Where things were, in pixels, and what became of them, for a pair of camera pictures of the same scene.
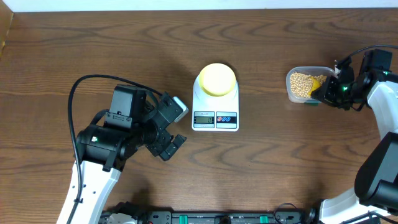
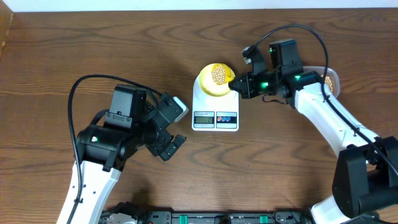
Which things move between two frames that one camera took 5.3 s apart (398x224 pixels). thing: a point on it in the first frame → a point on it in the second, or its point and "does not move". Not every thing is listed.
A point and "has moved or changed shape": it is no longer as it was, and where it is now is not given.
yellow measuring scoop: (316, 85) has moved or changed shape
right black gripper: (325, 94) → (248, 91)
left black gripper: (160, 144) does not move
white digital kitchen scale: (214, 114) does not move
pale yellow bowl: (217, 79) does not move
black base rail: (280, 216) does not move
